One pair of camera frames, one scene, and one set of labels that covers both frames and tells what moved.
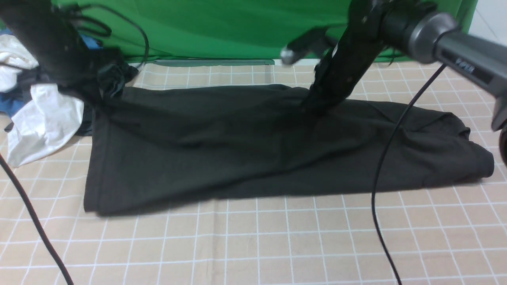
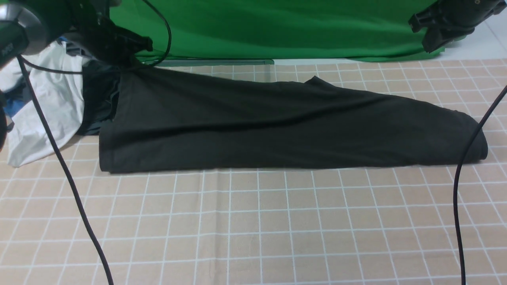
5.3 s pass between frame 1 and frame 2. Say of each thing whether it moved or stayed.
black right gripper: moved
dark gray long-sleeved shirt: moved
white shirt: stayed
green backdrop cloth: stayed
